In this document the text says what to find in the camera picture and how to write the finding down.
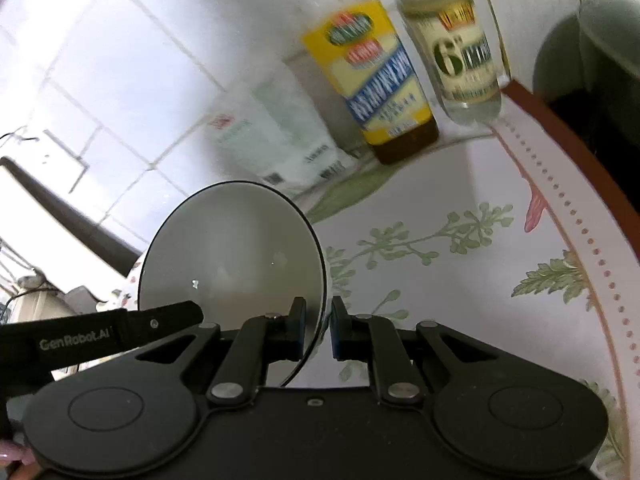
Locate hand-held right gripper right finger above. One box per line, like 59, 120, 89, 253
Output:
330, 295, 502, 407

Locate clear vinegar bottle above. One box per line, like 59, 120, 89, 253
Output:
390, 0, 504, 127

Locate large clear bottle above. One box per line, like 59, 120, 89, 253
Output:
470, 0, 512, 88

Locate yellow label oil bottle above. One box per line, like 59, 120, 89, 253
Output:
280, 0, 441, 166

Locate white plastic bag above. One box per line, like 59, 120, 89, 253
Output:
209, 66, 357, 198

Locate floral tablecloth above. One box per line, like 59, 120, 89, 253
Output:
107, 80, 640, 480

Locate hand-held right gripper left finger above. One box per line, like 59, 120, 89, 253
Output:
134, 296, 307, 407

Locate person's left hand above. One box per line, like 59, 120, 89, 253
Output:
0, 437, 35, 467

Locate white bowl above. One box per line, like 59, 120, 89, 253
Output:
136, 182, 329, 389

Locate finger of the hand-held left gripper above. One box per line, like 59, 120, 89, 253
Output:
124, 300, 205, 350

